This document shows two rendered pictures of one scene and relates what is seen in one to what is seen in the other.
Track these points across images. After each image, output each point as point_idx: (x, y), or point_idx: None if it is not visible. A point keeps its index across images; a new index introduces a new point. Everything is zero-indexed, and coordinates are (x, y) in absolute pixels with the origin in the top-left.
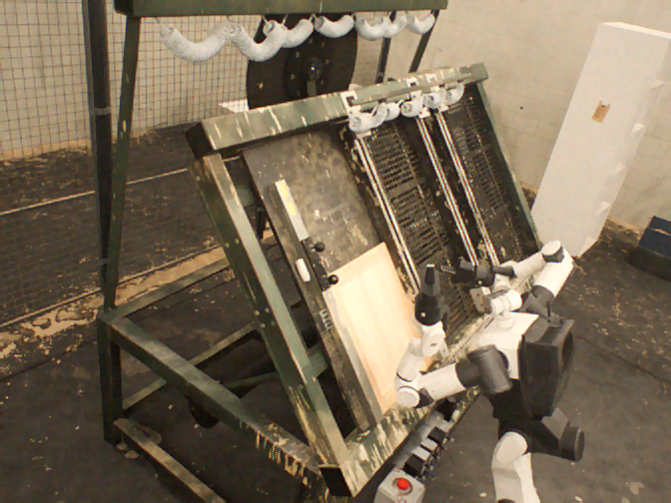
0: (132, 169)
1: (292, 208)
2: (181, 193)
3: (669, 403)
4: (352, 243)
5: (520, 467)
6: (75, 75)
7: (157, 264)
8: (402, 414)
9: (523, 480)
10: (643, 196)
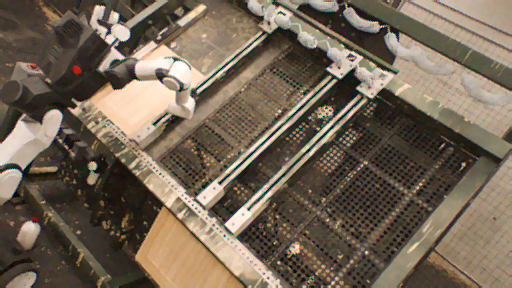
0: (419, 270)
1: (193, 14)
2: (408, 287)
3: None
4: (198, 61)
5: (21, 125)
6: (465, 215)
7: (306, 242)
8: (88, 109)
9: (12, 136)
10: None
